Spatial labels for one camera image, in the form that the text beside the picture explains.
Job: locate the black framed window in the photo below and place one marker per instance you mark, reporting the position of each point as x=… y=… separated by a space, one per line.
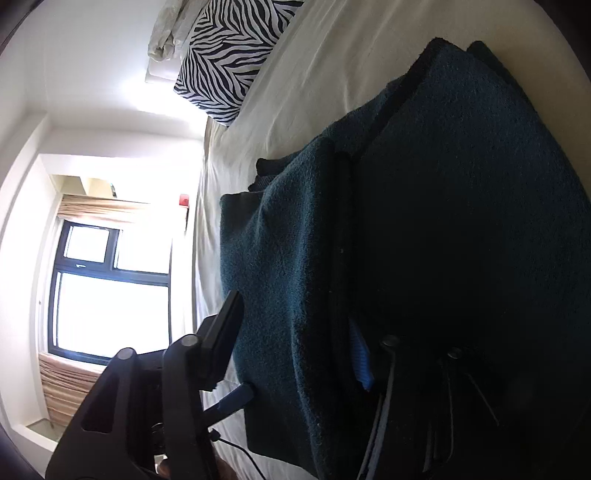
x=111 y=314

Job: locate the small red object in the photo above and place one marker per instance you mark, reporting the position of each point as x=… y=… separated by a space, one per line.
x=183 y=200

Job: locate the beige curtain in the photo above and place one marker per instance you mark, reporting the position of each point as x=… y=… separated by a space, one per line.
x=64 y=392
x=115 y=210

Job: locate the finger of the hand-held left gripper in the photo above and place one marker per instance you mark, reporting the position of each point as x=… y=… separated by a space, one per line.
x=235 y=398

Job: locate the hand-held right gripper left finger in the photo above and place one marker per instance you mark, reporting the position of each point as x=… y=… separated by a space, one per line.
x=221 y=341

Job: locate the zebra print pillow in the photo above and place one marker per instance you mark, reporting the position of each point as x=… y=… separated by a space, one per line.
x=226 y=60

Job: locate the bed with beige sheet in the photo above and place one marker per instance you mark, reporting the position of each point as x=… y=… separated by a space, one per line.
x=332 y=83

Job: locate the dark teal knit sweater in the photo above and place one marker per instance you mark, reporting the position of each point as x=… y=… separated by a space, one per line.
x=461 y=184

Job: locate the folded white duvet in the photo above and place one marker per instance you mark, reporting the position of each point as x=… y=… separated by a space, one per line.
x=168 y=32

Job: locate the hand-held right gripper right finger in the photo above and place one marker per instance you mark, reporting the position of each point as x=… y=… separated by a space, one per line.
x=362 y=362

